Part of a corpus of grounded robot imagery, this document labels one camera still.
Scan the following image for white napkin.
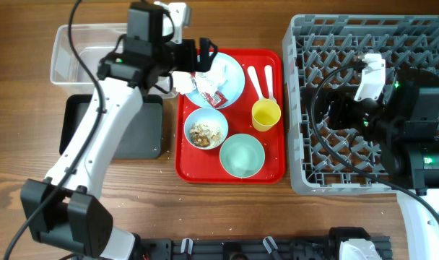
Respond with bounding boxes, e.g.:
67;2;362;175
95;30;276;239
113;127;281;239
172;61;227;95

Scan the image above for red sauce packet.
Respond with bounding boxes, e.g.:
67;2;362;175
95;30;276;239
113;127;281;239
200;91;227;108

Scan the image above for small blue bowl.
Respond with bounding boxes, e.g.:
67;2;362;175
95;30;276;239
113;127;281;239
183;108;229;150

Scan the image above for yellow plastic cup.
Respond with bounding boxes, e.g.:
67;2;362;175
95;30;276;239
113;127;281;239
251;99;282;131

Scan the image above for food scraps with rice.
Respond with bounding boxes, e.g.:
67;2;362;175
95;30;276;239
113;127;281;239
189;120;224;149

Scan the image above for green bowl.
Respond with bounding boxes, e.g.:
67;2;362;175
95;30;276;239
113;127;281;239
219;134;266;178

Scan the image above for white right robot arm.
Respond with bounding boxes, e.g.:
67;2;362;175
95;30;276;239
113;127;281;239
301;61;439;259

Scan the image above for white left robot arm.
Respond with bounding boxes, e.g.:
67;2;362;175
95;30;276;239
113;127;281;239
20;1;218;259

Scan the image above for grey dishwasher rack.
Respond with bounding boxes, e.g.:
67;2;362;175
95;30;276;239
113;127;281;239
282;14;439;196

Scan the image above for black waste tray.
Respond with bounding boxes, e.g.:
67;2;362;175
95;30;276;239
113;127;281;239
59;95;163;160

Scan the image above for light blue plate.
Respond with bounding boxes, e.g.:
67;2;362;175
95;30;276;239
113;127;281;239
186;52;245;109

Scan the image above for white plastic spoon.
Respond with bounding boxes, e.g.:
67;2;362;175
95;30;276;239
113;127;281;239
247;66;264;100

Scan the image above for white plastic fork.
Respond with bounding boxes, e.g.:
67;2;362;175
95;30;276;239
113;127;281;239
264;65;277;102

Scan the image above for clear plastic bin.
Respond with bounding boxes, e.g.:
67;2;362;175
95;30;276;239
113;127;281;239
49;23;180;100

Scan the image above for red plastic tray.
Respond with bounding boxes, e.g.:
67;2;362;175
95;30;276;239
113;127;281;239
175;49;286;184

